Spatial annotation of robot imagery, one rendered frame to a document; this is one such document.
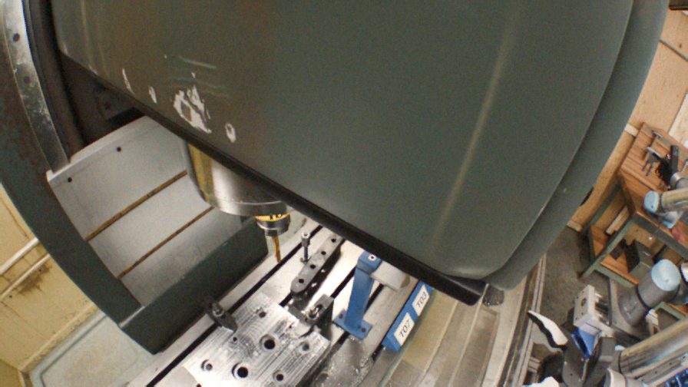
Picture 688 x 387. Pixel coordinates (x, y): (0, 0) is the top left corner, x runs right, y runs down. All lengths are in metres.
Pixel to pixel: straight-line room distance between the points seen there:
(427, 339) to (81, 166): 1.07
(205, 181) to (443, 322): 0.98
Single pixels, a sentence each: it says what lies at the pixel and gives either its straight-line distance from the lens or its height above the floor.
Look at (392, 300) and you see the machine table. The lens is 0.90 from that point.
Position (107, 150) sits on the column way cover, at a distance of 0.67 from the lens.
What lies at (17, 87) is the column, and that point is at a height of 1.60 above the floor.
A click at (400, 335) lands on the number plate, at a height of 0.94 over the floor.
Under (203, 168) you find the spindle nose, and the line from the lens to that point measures 0.23.
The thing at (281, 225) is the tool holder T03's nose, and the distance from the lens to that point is 0.34.
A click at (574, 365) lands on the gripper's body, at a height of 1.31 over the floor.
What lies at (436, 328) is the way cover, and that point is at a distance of 1.07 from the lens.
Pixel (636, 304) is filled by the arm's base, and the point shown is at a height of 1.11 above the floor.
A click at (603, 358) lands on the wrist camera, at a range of 0.48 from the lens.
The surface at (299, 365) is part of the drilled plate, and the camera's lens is 0.71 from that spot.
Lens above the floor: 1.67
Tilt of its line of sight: 41 degrees down
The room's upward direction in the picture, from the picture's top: 6 degrees clockwise
